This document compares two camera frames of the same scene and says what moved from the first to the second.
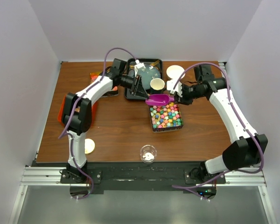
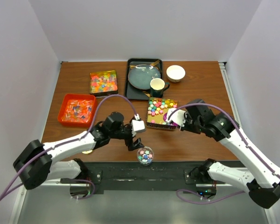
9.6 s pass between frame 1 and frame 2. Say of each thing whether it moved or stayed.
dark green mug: stayed
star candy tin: stayed
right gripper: moved
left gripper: moved
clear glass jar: moved
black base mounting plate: stayed
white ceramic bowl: stayed
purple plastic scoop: moved
